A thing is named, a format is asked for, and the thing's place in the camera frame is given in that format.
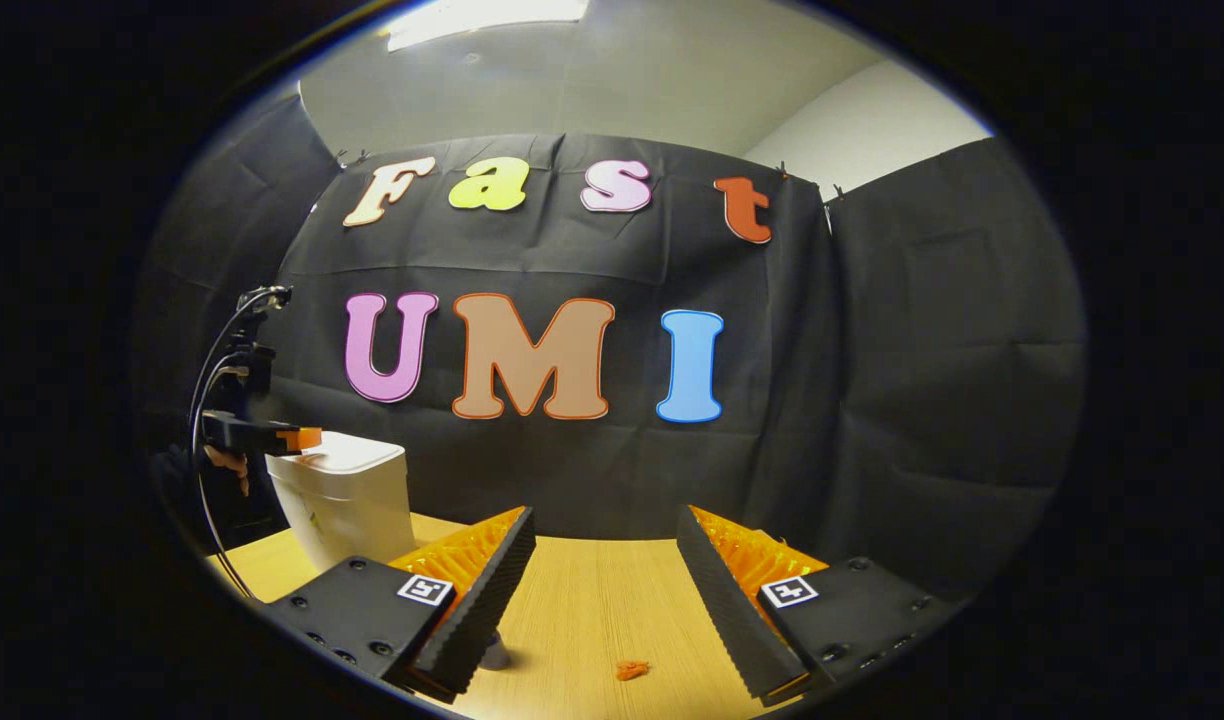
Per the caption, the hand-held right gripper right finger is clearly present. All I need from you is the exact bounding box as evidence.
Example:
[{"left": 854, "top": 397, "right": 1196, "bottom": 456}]
[{"left": 674, "top": 503, "right": 974, "bottom": 709}]

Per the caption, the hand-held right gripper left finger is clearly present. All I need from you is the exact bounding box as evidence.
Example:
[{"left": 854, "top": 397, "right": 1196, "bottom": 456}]
[{"left": 261, "top": 505, "right": 538, "bottom": 705}]

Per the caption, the white desktop garbage bin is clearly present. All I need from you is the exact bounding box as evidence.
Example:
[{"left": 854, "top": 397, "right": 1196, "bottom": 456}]
[{"left": 265, "top": 430, "right": 415, "bottom": 573}]

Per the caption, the wooden desktop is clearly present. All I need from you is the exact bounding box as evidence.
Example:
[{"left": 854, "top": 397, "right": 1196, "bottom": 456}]
[{"left": 204, "top": 512, "right": 843, "bottom": 720}]

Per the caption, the black backdrop cloth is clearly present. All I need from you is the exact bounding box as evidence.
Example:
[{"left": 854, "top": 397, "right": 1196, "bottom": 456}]
[{"left": 132, "top": 90, "right": 1088, "bottom": 601}]

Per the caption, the ceiling light panel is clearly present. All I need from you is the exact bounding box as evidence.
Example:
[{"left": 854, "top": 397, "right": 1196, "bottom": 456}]
[{"left": 385, "top": 0, "right": 590, "bottom": 53}]

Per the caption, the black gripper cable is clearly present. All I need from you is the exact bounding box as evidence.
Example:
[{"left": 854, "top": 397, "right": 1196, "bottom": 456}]
[{"left": 188, "top": 288, "right": 273, "bottom": 471}]

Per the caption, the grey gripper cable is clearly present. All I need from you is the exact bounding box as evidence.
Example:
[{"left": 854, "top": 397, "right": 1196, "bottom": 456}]
[{"left": 196, "top": 362, "right": 263, "bottom": 603}]

